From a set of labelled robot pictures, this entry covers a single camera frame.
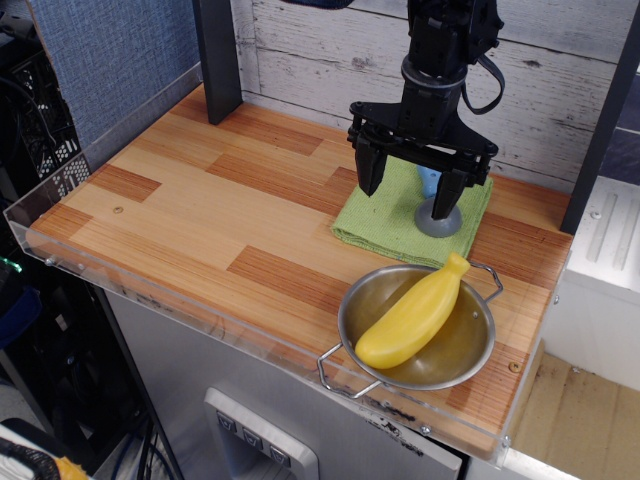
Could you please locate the black vertical post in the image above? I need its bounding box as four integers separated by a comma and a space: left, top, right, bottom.
560, 6, 639, 235
192, 0, 243, 125

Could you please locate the silver metal pot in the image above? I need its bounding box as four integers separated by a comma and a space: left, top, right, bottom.
317, 262, 503, 399

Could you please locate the white ridged block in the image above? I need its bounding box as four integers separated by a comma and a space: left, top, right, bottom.
566, 176, 639, 299

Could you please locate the yellow black object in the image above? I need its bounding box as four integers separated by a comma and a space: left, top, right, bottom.
1, 438, 90, 480

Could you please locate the clear acrylic table guard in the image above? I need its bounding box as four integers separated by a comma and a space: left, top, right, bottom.
9, 89, 570, 479

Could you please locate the black left vertical post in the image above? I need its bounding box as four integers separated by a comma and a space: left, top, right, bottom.
192, 0, 243, 125

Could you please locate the black right vertical post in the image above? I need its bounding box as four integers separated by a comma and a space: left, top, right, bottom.
560, 6, 639, 235

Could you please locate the green folded cloth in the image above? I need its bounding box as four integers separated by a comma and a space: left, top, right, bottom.
332, 157, 493, 268

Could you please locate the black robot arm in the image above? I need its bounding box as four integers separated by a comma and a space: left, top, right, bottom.
348, 1, 504, 220

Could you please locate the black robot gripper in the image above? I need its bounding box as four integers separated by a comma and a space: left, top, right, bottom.
348, 86, 498, 220

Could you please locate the gray ball blue handle scoop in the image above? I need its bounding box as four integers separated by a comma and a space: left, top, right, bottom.
414, 166, 463, 238

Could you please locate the yellow toy banana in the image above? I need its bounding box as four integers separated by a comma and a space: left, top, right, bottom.
355, 252, 470, 370

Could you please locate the gray dispenser control panel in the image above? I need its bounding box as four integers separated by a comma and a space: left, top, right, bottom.
204, 388, 320, 479

